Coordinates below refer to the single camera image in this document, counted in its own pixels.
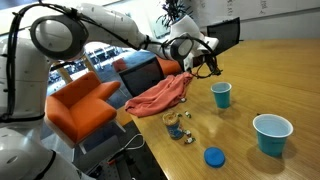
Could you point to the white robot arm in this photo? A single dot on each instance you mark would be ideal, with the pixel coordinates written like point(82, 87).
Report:
point(26, 61)

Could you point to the left blue plastic cup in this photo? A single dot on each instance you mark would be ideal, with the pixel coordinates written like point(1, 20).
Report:
point(221, 92)

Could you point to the blue plastic cup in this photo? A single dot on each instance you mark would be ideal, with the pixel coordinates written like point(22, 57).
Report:
point(272, 133)
point(221, 92)

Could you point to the right blue plastic cup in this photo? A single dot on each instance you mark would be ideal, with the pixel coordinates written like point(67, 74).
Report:
point(272, 133)

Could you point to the orange cloth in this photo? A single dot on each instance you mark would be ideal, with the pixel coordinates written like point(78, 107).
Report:
point(166, 94)

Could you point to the far left wrapped sweet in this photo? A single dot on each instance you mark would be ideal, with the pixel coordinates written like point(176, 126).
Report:
point(183, 100)

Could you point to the black office chair left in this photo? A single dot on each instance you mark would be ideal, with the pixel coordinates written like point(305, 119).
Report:
point(142, 76)

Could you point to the peanut butter jar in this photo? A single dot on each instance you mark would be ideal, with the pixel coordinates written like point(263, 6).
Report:
point(172, 123)

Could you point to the wrapped sweet centre cluster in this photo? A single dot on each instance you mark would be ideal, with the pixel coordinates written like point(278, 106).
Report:
point(187, 114)

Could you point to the wrapped sweet cluster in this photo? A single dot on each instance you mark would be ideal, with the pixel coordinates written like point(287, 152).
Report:
point(189, 140)
point(187, 114)

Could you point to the wrapped sweet near jar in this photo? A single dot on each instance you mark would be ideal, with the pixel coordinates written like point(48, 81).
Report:
point(187, 133)

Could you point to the wrapped sweet front cluster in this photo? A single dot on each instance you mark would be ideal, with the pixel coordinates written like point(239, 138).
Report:
point(189, 140)

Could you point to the potted plant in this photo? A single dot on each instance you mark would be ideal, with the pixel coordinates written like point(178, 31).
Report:
point(173, 11)

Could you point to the orange armchair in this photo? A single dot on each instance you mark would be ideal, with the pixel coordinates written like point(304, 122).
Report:
point(78, 109)

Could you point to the blue jar lid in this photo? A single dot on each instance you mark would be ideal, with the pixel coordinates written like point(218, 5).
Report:
point(214, 157)

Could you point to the black chair foreground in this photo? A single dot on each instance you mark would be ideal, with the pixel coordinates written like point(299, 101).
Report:
point(227, 32)

